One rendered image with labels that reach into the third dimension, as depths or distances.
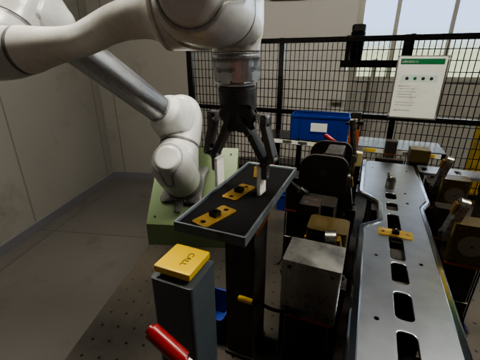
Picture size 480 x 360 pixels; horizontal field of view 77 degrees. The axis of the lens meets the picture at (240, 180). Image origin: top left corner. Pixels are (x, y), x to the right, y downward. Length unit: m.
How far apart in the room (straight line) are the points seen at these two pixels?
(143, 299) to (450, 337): 0.84
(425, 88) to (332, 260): 1.39
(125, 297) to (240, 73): 0.83
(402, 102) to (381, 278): 1.24
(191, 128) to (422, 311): 0.91
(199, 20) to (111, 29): 0.18
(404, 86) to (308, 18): 1.82
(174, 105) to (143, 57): 2.65
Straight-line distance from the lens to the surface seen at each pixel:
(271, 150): 0.59
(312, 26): 3.43
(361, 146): 1.64
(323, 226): 0.71
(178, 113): 1.15
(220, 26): 0.40
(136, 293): 1.13
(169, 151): 1.09
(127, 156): 4.11
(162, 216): 1.30
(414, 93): 1.82
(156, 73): 3.73
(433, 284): 0.77
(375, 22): 3.56
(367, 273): 0.73
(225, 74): 0.58
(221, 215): 0.56
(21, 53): 0.80
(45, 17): 0.94
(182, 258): 0.46
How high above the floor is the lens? 1.43
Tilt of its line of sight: 22 degrees down
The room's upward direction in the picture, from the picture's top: straight up
